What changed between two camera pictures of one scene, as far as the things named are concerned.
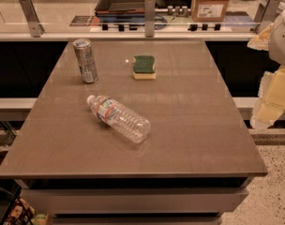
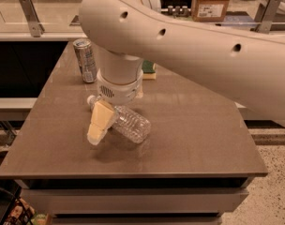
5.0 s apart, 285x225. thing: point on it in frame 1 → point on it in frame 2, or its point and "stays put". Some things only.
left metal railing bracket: x=37 y=28 stays put
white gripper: x=281 y=42 → x=119 y=93
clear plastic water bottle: x=126 y=121 stays put
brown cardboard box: x=209 y=3 stays put
